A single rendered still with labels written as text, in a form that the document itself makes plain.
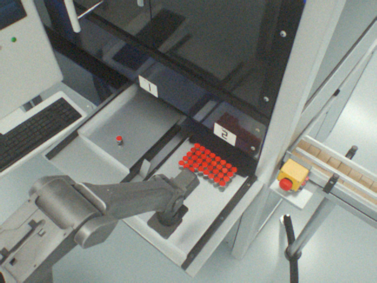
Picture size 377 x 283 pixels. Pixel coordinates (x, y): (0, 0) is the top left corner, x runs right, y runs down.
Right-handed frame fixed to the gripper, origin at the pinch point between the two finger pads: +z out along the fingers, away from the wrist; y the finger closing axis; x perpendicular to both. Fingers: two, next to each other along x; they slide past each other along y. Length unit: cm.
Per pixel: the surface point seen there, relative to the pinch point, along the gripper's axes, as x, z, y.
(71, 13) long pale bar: 65, -22, 30
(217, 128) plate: 9.7, 0.7, 36.1
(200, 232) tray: -4.9, 14.3, 8.5
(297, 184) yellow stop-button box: -21.3, 2.2, 35.6
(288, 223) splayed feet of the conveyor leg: -23, 94, 65
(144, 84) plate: 43, 2, 36
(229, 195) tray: -4.7, 14.7, 24.8
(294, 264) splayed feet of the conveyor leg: -37, 90, 46
